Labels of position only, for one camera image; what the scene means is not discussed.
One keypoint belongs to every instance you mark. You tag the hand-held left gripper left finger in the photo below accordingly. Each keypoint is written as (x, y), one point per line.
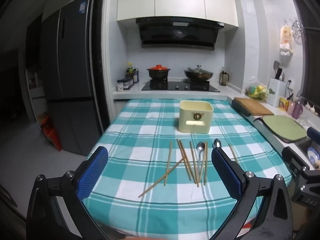
(92, 173)

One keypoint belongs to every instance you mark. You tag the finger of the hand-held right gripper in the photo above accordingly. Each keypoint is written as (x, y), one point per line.
(314, 133)
(295, 158)

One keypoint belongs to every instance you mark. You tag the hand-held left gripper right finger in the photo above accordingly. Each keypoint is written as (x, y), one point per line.
(226, 173)

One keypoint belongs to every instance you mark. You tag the wooden chopstick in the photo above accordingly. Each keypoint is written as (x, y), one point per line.
(232, 152)
(185, 155)
(205, 165)
(155, 183)
(194, 165)
(168, 163)
(187, 171)

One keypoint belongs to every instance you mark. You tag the metal spoon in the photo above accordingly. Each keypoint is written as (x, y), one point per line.
(200, 147)
(217, 144)

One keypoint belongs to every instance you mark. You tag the cream utensil box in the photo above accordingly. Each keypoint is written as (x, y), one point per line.
(185, 115)

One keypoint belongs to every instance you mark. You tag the blue patterned plate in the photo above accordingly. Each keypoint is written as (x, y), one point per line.
(313, 155)

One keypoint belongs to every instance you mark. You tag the purple cup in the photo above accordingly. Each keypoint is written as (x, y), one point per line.
(297, 111)

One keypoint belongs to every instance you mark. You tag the green mat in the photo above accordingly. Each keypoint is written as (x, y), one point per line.
(283, 128)

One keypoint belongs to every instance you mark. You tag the yellow printed cup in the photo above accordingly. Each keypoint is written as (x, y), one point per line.
(283, 103)

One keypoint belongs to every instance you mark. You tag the red bag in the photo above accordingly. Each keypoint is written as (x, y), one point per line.
(52, 135)

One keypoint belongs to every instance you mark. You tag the white utensil holder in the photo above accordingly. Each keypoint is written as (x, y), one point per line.
(276, 92)

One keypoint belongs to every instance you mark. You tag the wooden cutting board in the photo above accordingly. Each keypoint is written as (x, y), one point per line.
(255, 106)

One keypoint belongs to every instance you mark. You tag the teal checkered tablecloth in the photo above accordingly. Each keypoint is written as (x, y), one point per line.
(140, 130)

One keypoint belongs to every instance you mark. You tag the black tray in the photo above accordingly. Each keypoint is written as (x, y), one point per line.
(240, 108)

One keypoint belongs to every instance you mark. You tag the plastic bag of sponges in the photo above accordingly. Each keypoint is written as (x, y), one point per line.
(257, 90)

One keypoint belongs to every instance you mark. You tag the grey spatula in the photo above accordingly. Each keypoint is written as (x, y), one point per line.
(276, 66)

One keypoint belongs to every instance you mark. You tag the white label spice jar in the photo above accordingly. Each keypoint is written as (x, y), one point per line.
(120, 87)

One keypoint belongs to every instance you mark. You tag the grey refrigerator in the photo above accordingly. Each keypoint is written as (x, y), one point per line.
(72, 80)

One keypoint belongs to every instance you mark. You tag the condiment bottles group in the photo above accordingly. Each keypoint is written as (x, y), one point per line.
(128, 83)

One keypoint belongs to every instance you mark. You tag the hanging printed towel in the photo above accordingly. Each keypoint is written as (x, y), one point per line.
(286, 38)

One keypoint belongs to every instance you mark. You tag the black gas stove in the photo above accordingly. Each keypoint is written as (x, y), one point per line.
(180, 87)

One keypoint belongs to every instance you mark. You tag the wok with glass lid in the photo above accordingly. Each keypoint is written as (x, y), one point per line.
(198, 74)

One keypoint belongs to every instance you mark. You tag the hanging metal rack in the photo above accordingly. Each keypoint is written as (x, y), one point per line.
(297, 30)

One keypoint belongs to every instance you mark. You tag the dark sauce bottle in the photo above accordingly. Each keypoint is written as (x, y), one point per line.
(136, 76)

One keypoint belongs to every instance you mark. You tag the yellow cap condiment bottle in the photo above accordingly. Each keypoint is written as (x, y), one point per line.
(129, 70)

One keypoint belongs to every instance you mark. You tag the black pot with orange lid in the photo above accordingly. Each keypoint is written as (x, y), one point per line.
(158, 72)

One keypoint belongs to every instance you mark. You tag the black range hood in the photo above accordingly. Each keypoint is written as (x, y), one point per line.
(175, 35)

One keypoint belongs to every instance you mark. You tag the wall outlet with plug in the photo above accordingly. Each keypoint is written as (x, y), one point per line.
(290, 83)

